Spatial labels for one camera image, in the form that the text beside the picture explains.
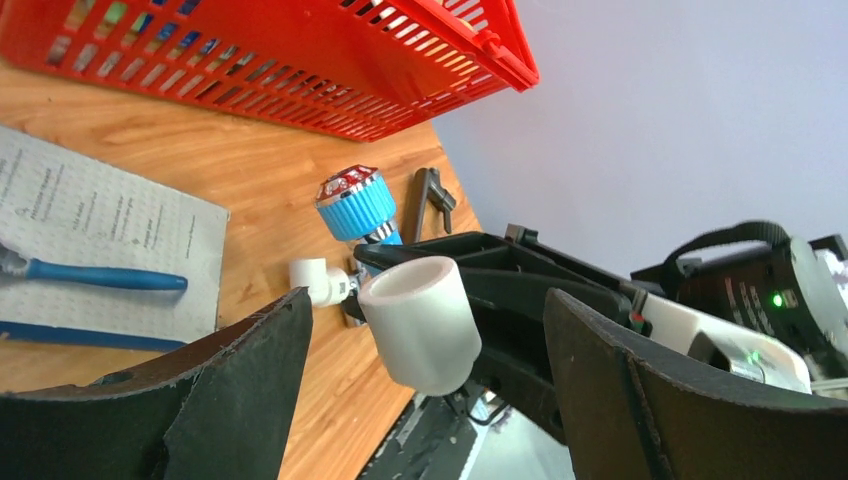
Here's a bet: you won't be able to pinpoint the red plastic shopping basket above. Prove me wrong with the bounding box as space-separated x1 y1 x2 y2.
1 0 540 142

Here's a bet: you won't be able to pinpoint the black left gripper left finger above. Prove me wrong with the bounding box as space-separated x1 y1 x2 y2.
1 288 313 479

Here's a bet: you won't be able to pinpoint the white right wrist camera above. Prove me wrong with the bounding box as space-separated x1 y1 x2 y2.
632 290 812 394

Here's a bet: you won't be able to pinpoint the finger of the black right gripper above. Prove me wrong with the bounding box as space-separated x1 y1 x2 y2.
352 225 634 346
470 345 567 445

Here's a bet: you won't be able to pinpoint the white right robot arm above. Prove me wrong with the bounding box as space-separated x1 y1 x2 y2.
354 221 847 440

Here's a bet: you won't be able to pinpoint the blue grey razor box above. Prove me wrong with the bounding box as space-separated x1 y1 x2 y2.
1 127 230 351

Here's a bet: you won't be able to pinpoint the white pipe elbow second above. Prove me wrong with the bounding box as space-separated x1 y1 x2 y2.
289 258 353 308

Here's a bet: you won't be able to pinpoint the blue plastic water faucet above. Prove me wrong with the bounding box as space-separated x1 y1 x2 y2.
314 164 403 251

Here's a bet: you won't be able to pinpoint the dark metal faucet right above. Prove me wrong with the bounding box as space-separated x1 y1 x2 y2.
407 167 457 243

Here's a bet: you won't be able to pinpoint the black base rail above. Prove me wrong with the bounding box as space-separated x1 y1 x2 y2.
358 388 484 479

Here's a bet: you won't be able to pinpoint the white plastic pipe elbow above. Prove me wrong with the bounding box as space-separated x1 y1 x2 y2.
358 256 482 396

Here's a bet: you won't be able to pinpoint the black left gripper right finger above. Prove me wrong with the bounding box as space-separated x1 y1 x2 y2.
543 290 847 479

